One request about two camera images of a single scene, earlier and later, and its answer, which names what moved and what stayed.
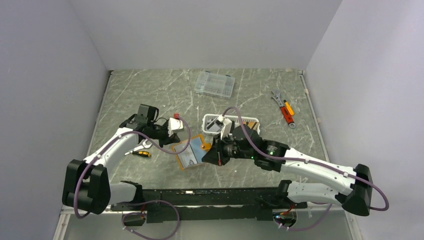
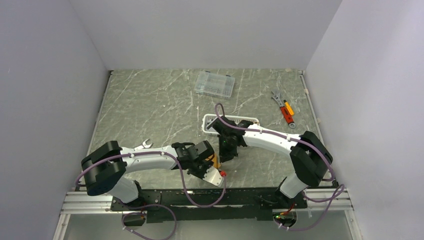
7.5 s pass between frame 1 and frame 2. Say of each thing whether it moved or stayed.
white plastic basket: stayed
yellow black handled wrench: stayed
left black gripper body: moved
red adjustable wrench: stayed
